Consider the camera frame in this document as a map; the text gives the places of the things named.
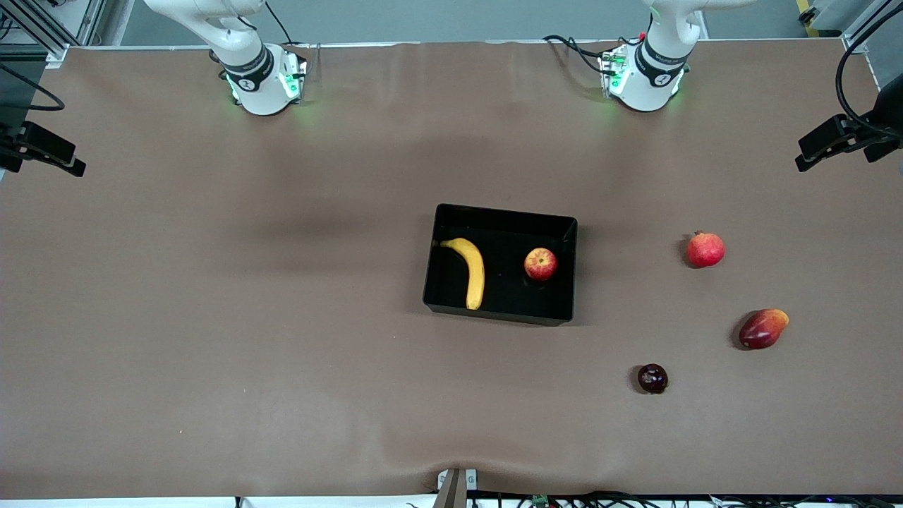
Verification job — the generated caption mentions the grey metal mounting bracket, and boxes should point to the grey metal mounting bracket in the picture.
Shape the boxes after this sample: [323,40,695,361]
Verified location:
[436,468,478,508]

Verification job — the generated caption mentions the yellow black striped marker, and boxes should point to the yellow black striped marker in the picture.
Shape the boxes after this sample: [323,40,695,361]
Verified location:
[797,0,823,37]

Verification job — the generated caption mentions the black left arm base cable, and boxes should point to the black left arm base cable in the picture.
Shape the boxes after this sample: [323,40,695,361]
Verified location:
[543,34,609,74]

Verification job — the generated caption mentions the dark purple plum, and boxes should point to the dark purple plum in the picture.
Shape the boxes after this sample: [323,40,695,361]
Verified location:
[638,363,669,394]

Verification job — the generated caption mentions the black rectangular plastic box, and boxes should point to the black rectangular plastic box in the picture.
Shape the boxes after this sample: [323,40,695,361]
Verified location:
[422,203,578,327]

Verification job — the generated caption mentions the black arm base cable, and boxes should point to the black arm base cable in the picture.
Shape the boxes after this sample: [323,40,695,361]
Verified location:
[265,0,297,47]
[543,34,609,74]

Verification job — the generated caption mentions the red pomegranate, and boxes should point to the red pomegranate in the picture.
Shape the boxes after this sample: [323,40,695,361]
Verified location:
[687,230,726,269]

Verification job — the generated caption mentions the aluminium frame rail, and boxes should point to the aluminium frame rail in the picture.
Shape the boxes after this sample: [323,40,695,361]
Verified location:
[0,0,107,68]
[843,0,903,54]

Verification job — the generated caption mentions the brown table mat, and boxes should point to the brown table mat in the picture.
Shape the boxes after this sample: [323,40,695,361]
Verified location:
[0,39,903,500]

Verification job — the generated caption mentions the red yellow mango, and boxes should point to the red yellow mango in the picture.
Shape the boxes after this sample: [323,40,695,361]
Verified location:
[739,308,789,351]

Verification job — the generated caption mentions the yellow banana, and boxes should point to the yellow banana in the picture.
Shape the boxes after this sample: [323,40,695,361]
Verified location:
[440,238,486,310]

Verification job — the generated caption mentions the red yellow apple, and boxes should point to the red yellow apple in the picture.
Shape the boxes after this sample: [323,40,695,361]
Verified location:
[523,247,558,282]

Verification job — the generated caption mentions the black right arm base cable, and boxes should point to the black right arm base cable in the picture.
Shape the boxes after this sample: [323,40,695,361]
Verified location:
[265,0,297,47]

